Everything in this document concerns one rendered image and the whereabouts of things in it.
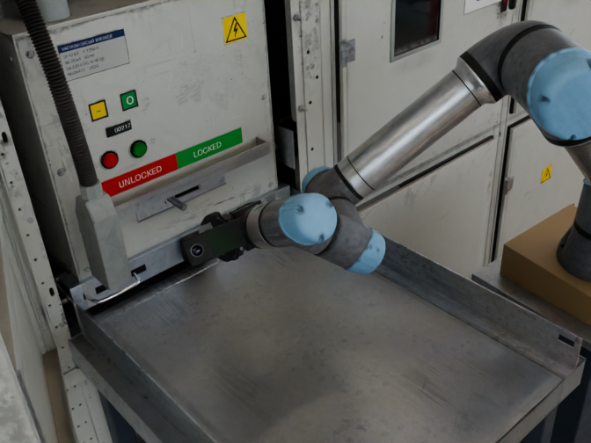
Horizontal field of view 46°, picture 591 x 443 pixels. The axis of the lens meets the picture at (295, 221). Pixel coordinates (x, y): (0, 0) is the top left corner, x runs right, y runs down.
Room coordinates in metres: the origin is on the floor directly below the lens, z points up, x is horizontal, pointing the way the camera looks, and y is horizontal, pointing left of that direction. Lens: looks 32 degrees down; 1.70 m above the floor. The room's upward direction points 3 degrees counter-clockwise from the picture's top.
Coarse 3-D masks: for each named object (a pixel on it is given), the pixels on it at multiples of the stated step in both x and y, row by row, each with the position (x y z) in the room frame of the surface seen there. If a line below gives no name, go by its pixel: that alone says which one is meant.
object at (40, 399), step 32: (0, 224) 0.78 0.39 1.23; (0, 256) 0.68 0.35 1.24; (0, 288) 0.62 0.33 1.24; (0, 320) 0.56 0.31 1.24; (0, 352) 0.39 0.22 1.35; (32, 352) 0.81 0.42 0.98; (0, 384) 0.39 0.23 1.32; (32, 384) 0.69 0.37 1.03; (64, 384) 0.85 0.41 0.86; (0, 416) 0.38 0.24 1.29; (32, 416) 0.43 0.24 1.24; (64, 416) 0.80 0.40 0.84
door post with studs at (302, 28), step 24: (288, 0) 1.39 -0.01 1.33; (312, 0) 1.39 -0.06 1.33; (288, 24) 1.40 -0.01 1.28; (312, 24) 1.39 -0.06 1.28; (288, 48) 1.40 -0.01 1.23; (312, 48) 1.38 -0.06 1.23; (312, 72) 1.38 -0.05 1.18; (312, 96) 1.38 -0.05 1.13; (312, 120) 1.38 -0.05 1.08; (312, 144) 1.38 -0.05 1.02; (312, 168) 1.38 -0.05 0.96
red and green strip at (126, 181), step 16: (240, 128) 1.31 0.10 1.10; (208, 144) 1.26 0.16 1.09; (224, 144) 1.28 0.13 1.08; (160, 160) 1.19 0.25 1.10; (176, 160) 1.21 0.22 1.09; (192, 160) 1.23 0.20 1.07; (128, 176) 1.14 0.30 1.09; (144, 176) 1.16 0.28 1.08; (160, 176) 1.18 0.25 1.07; (112, 192) 1.12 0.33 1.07
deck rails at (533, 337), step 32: (384, 256) 1.16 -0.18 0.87; (416, 256) 1.09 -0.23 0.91; (416, 288) 1.06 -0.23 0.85; (448, 288) 1.03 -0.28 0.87; (480, 288) 0.98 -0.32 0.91; (480, 320) 0.96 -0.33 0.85; (512, 320) 0.92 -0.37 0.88; (544, 320) 0.88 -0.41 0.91; (128, 352) 0.93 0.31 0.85; (544, 352) 0.87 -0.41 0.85; (576, 352) 0.83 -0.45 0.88; (160, 384) 0.85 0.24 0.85; (160, 416) 0.78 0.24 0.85; (192, 416) 0.77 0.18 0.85
